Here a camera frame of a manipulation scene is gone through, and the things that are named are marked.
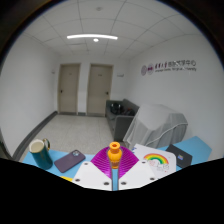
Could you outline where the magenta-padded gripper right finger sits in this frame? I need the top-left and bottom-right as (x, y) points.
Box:
(117, 146), (159, 192)

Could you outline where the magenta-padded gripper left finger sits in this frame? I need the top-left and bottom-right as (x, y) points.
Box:
(70, 145), (115, 192)

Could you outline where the white board with rainbow print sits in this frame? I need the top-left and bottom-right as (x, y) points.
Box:
(132, 143), (177, 179)

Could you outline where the purple smartphone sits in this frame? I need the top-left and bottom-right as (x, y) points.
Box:
(53, 149), (87, 174)

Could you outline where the black flat box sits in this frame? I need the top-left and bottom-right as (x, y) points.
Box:
(165, 143), (194, 169)

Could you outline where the furniture under white cover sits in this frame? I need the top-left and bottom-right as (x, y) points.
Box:
(122, 103), (189, 150)

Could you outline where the grey sofa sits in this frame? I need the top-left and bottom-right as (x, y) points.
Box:
(105, 98), (140, 142)

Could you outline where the black bag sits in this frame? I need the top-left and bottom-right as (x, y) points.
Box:
(110, 102), (134, 117)

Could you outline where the beige door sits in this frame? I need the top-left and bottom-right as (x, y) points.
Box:
(86, 64), (114, 117)
(57, 63), (81, 114)

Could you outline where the long ceiling light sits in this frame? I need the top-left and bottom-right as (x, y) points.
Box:
(66, 33), (119, 41)

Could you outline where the teal mug with gold handle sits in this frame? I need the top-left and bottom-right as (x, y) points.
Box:
(28, 138), (54, 171)

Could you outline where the wall sign lettering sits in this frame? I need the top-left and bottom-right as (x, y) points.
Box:
(140, 59), (198, 77)

